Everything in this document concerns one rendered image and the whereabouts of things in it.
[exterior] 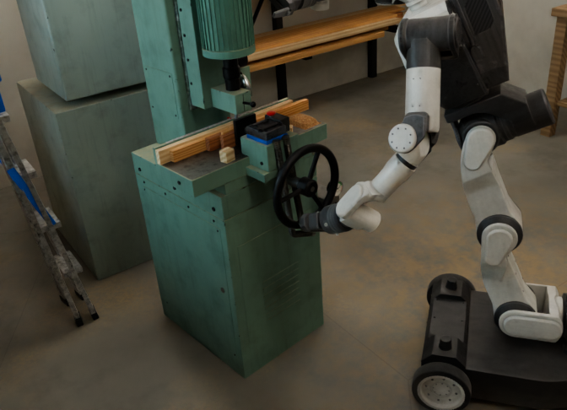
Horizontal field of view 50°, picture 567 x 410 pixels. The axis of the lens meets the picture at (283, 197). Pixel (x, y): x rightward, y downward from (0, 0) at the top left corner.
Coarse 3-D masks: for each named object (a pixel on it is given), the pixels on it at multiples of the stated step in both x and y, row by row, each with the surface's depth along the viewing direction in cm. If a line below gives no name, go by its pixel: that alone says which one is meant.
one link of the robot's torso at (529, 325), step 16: (544, 288) 220; (544, 304) 221; (560, 304) 210; (512, 320) 209; (528, 320) 207; (544, 320) 206; (560, 320) 204; (512, 336) 213; (528, 336) 210; (544, 336) 208; (560, 336) 207
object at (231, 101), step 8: (216, 88) 211; (224, 88) 210; (240, 88) 209; (216, 96) 210; (224, 96) 207; (232, 96) 203; (240, 96) 204; (248, 96) 206; (216, 104) 212; (224, 104) 208; (232, 104) 205; (240, 104) 205; (232, 112) 207; (240, 112) 206
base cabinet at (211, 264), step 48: (144, 192) 239; (192, 240) 223; (240, 240) 209; (288, 240) 226; (192, 288) 239; (240, 288) 217; (288, 288) 235; (192, 336) 257; (240, 336) 225; (288, 336) 245
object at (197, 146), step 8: (296, 104) 229; (304, 104) 232; (280, 112) 225; (288, 112) 227; (296, 112) 231; (208, 136) 207; (184, 144) 202; (192, 144) 202; (200, 144) 204; (176, 152) 198; (184, 152) 200; (192, 152) 203; (200, 152) 205; (176, 160) 199
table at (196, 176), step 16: (320, 128) 219; (240, 144) 208; (304, 144) 216; (192, 160) 199; (208, 160) 199; (240, 160) 198; (304, 160) 204; (160, 176) 201; (176, 176) 192; (192, 176) 189; (208, 176) 190; (224, 176) 195; (240, 176) 200; (256, 176) 197; (272, 176) 196; (192, 192) 188
